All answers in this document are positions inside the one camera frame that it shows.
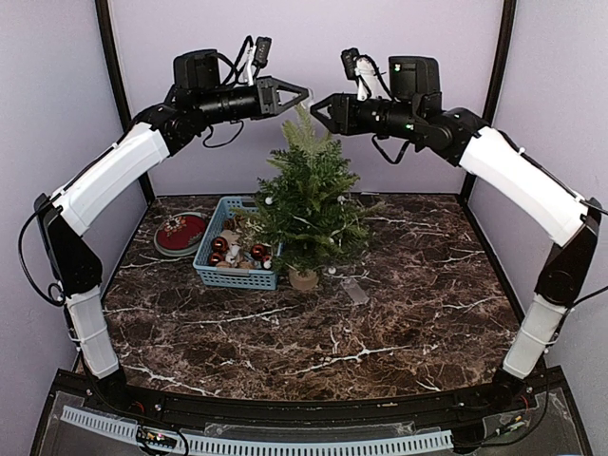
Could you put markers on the black table front rail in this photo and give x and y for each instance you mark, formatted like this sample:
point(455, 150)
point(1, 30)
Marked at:
point(460, 409)

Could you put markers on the small green christmas tree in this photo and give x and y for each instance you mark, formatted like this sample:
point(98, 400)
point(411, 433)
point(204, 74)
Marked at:
point(309, 204)

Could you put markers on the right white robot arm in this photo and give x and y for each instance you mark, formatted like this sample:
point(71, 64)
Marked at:
point(569, 219)

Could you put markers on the copper red bauble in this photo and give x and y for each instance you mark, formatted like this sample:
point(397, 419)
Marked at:
point(215, 258)
point(258, 251)
point(220, 245)

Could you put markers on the light blue plastic basket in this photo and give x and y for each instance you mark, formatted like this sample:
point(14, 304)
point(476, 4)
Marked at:
point(229, 277)

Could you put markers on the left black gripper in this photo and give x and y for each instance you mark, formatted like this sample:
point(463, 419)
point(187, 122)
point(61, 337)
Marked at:
point(268, 87)

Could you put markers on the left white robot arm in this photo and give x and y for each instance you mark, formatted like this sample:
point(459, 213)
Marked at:
point(154, 135)

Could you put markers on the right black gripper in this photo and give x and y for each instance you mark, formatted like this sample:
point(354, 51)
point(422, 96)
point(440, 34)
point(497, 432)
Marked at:
point(342, 109)

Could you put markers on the white cable duct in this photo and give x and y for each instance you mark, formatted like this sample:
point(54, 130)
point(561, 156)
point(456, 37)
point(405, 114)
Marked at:
point(232, 440)

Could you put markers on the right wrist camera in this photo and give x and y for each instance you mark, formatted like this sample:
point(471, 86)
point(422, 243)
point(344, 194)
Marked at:
point(362, 69)

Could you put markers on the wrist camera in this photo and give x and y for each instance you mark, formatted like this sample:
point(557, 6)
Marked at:
point(362, 69)
point(256, 53)

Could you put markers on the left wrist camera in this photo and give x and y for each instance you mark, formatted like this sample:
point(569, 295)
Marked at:
point(256, 53)

